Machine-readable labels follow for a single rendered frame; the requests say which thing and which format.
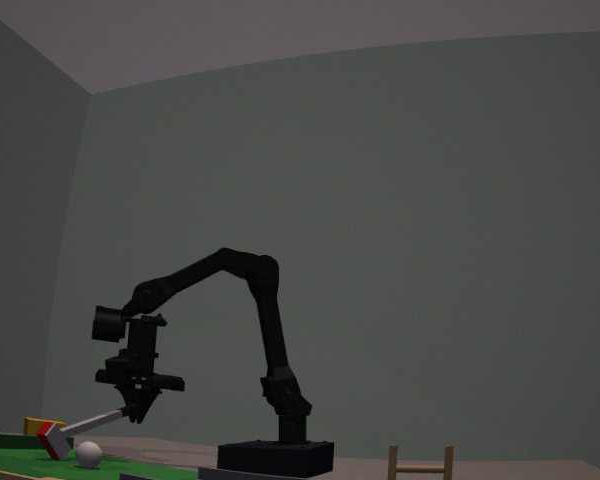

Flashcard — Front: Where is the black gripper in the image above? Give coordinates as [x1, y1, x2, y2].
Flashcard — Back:
[95, 344, 185, 424]

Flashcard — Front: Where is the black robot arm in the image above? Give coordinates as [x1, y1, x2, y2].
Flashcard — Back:
[91, 247, 313, 445]

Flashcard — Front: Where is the white golf ball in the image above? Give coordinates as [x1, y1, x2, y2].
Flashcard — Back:
[75, 441, 102, 468]

